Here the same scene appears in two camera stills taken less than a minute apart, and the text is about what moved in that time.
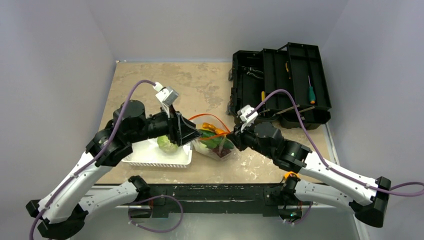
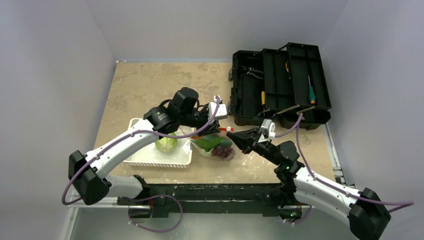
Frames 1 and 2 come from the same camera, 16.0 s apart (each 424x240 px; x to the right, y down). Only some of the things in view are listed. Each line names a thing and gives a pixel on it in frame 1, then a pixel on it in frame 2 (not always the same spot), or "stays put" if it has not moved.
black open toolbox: [298, 68] stays put
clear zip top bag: [213, 142] stays put
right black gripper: [238, 136] stays put
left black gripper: [182, 130] to [214, 128]
